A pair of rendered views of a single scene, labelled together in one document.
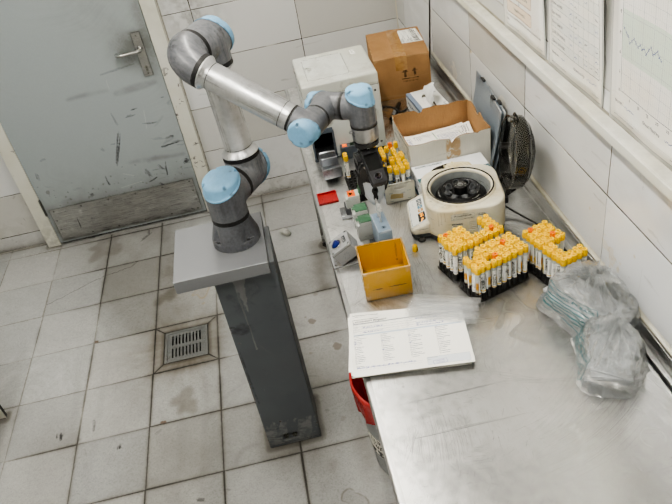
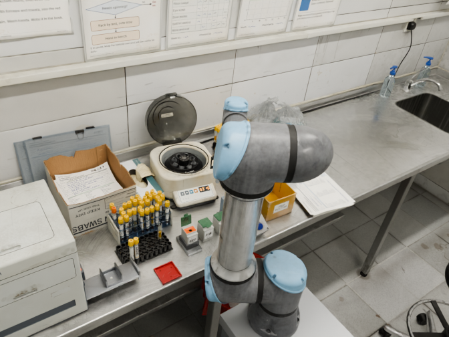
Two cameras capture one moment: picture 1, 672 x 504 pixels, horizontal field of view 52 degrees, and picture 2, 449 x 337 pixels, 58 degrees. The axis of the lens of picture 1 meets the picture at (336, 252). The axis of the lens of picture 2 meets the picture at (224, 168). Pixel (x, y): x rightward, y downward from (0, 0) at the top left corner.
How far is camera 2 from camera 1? 2.47 m
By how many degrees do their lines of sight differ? 90
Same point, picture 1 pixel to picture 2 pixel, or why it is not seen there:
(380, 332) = (317, 197)
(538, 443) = (340, 144)
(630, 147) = (263, 39)
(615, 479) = (341, 128)
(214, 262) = (315, 319)
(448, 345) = not seen: hidden behind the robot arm
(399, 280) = (279, 187)
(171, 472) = not seen: outside the picture
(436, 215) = not seen: hidden behind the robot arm
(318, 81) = (59, 225)
